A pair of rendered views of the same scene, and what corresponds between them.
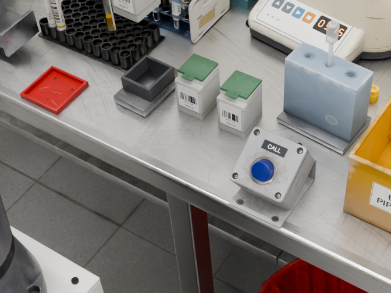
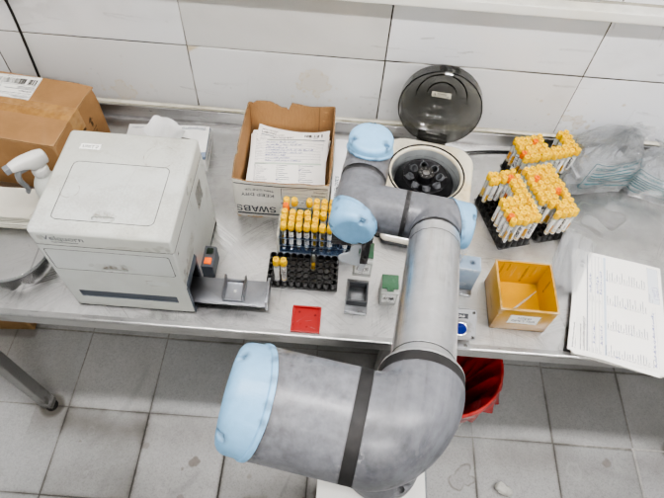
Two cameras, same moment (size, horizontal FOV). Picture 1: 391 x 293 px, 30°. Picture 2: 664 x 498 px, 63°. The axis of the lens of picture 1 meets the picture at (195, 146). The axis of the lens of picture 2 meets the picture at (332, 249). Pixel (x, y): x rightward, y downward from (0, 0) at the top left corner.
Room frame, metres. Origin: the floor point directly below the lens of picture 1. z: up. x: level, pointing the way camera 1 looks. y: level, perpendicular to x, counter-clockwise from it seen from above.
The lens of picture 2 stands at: (0.29, 0.50, 2.03)
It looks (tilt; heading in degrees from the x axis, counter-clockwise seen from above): 56 degrees down; 321
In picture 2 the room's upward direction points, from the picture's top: 5 degrees clockwise
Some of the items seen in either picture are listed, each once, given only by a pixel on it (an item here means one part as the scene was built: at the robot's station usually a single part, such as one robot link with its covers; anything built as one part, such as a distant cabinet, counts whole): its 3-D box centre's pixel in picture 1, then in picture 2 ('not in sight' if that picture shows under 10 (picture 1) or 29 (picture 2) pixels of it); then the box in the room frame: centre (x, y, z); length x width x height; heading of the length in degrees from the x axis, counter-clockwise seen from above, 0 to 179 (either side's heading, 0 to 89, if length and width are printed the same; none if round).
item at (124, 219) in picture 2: not in sight; (141, 224); (1.10, 0.41, 1.03); 0.31 x 0.27 x 0.30; 52
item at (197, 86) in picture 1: (198, 86); (388, 290); (0.71, -0.01, 0.91); 0.05 x 0.04 x 0.07; 142
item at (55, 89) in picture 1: (54, 89); (305, 319); (0.76, 0.19, 0.88); 0.07 x 0.07 x 0.01; 52
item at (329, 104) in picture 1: (326, 95); (455, 272); (0.65, -0.17, 0.92); 0.10 x 0.07 x 0.10; 47
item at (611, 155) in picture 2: not in sight; (606, 149); (0.71, -0.77, 0.97); 0.26 x 0.17 x 0.19; 66
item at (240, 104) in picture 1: (240, 104); not in sight; (0.67, -0.06, 0.91); 0.05 x 0.04 x 0.07; 142
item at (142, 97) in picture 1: (148, 81); (357, 294); (0.74, 0.05, 0.89); 0.09 x 0.05 x 0.04; 140
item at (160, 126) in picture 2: not in sight; (166, 138); (1.41, 0.23, 0.94); 0.22 x 0.12 x 0.13; 56
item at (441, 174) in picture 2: not in sight; (424, 180); (0.89, -0.27, 0.97); 0.15 x 0.15 x 0.07
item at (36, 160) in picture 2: not in sight; (46, 191); (1.34, 0.56, 1.00); 0.09 x 0.08 x 0.24; 142
